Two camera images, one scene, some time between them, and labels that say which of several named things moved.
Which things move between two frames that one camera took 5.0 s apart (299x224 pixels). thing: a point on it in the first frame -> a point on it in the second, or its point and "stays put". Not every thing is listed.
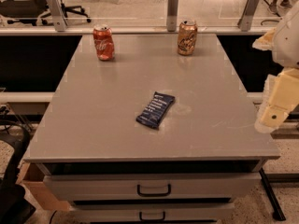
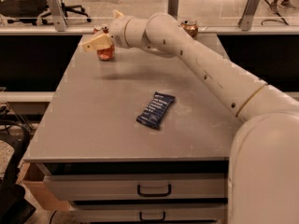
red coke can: (104, 42) stays put
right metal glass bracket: (245, 23) stays put
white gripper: (288, 44) -> (117, 32)
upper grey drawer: (129, 187) stays put
